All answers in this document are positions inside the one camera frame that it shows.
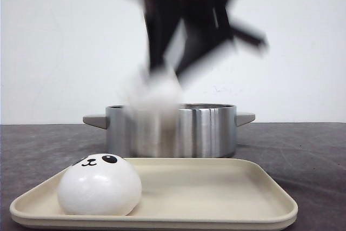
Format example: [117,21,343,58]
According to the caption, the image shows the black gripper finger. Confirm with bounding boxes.
[144,0,181,71]
[175,17,231,77]

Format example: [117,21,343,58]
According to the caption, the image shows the panda bun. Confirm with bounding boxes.
[119,65,182,131]
[57,153,142,216]

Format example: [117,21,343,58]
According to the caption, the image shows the stainless steel steamer pot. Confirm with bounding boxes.
[83,103,256,158]

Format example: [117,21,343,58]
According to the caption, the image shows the beige rectangular tray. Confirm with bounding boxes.
[9,158,298,230]

